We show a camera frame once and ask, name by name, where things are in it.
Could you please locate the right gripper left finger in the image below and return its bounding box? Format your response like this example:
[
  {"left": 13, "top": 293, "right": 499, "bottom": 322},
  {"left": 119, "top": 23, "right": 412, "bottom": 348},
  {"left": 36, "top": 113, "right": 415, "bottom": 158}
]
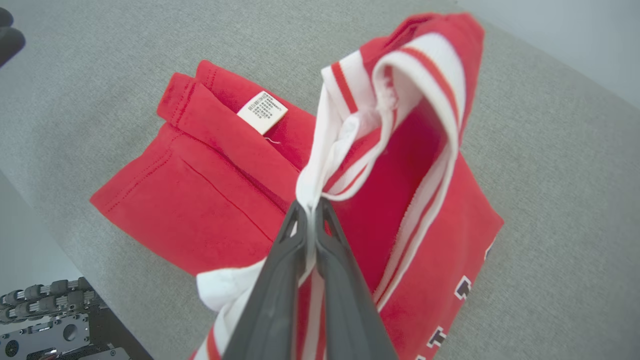
[{"left": 222, "top": 200, "right": 316, "bottom": 360}]

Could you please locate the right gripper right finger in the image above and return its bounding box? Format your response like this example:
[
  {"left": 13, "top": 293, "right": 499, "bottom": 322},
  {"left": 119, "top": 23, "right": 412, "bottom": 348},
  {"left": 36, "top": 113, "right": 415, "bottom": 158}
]
[{"left": 315, "top": 197, "right": 398, "bottom": 360}]

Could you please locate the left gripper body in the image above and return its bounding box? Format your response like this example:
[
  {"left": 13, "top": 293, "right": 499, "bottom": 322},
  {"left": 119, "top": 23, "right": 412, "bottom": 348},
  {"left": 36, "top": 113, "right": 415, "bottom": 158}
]
[{"left": 0, "top": 7, "right": 26, "bottom": 68}]

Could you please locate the red white sleeved shirt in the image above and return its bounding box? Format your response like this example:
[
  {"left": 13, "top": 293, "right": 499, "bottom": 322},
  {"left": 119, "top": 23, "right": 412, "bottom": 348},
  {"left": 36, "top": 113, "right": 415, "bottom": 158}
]
[{"left": 90, "top": 12, "right": 505, "bottom": 360}]

